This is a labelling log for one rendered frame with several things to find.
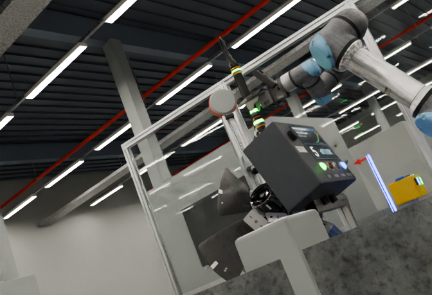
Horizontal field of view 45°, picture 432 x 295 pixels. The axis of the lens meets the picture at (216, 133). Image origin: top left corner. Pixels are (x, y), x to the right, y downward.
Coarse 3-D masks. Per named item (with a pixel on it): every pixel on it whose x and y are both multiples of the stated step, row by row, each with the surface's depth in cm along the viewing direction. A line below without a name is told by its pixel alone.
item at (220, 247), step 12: (228, 228) 214; (240, 228) 213; (252, 228) 212; (204, 240) 217; (216, 240) 214; (228, 240) 212; (204, 252) 215; (216, 252) 213; (228, 252) 211; (228, 264) 210; (240, 264) 209; (228, 276) 208
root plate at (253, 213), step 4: (252, 212) 214; (256, 212) 213; (248, 216) 214; (252, 216) 214; (256, 216) 213; (260, 216) 213; (244, 220) 213; (248, 220) 213; (252, 220) 213; (260, 220) 213; (264, 220) 213; (248, 224) 213; (252, 224) 213; (256, 224) 213; (260, 224) 213; (264, 224) 212; (256, 228) 212
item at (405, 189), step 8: (408, 176) 207; (416, 176) 214; (392, 184) 210; (400, 184) 208; (408, 184) 206; (416, 184) 206; (392, 192) 209; (400, 192) 208; (408, 192) 206; (416, 192) 205; (424, 192) 212; (400, 200) 208; (408, 200) 206
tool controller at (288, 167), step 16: (272, 128) 123; (288, 128) 128; (304, 128) 137; (256, 144) 125; (272, 144) 123; (288, 144) 121; (304, 144) 127; (320, 144) 137; (256, 160) 125; (272, 160) 123; (288, 160) 121; (304, 160) 119; (320, 160) 127; (336, 160) 137; (272, 176) 123; (288, 176) 120; (304, 176) 118; (320, 176) 118; (336, 176) 127; (352, 176) 136; (288, 192) 120; (304, 192) 118; (320, 192) 123; (336, 192) 135; (288, 208) 120; (304, 208) 127
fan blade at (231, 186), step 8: (224, 176) 240; (232, 176) 234; (224, 184) 239; (232, 184) 233; (240, 184) 228; (224, 192) 238; (232, 192) 233; (240, 192) 228; (248, 192) 223; (224, 200) 238; (232, 200) 233; (240, 200) 229; (248, 200) 224; (224, 208) 238; (232, 208) 234; (240, 208) 230; (248, 208) 226
